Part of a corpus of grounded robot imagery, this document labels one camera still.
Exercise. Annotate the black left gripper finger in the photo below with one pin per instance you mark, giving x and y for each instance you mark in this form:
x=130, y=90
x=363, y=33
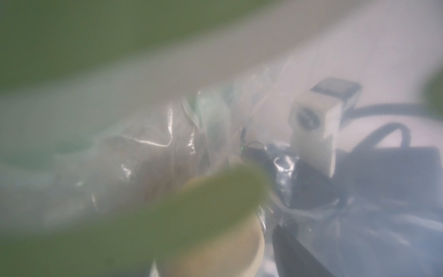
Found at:
x=292, y=258

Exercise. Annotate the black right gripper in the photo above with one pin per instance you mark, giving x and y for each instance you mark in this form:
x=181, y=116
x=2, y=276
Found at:
x=296, y=184

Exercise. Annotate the green zip-top bag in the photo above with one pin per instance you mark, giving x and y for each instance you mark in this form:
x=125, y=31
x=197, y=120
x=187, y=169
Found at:
x=123, y=122

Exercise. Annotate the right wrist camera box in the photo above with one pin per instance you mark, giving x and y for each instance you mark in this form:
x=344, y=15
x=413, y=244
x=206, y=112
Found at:
x=315, y=119

